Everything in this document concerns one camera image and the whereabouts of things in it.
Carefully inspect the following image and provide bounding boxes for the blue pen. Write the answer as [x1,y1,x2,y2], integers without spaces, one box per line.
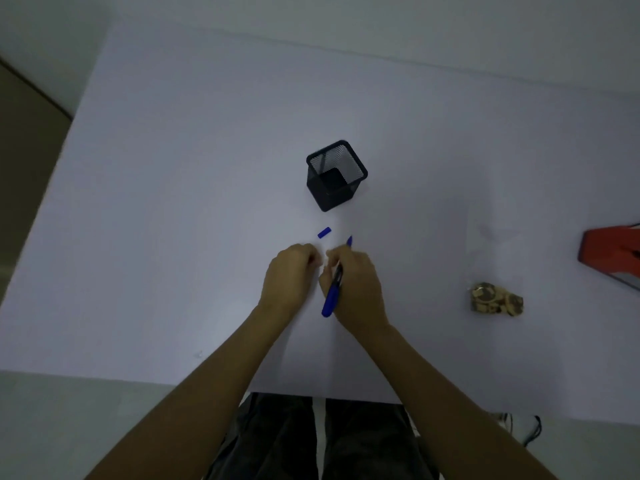
[321,236,354,318]

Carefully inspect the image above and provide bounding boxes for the person's white shoe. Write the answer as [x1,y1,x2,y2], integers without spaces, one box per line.
[492,413,542,448]

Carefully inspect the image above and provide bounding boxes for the black mesh pen holder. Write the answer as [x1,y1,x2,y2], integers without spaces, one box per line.
[306,140,369,213]

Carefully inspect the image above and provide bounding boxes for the person's right hand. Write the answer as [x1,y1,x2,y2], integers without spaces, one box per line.
[319,246,390,336]

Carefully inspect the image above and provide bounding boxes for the person's right forearm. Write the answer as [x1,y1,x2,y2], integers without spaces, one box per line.
[359,322,558,480]

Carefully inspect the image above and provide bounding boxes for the person's dark trousers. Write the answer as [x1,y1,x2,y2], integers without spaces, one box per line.
[202,392,441,480]

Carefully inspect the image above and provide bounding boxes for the red and black stapler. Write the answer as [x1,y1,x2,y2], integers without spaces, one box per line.
[578,224,640,291]

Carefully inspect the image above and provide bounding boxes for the person's left forearm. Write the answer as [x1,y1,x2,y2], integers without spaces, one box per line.
[85,303,296,480]

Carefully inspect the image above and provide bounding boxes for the person's left hand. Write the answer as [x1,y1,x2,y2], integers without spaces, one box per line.
[258,243,322,316]

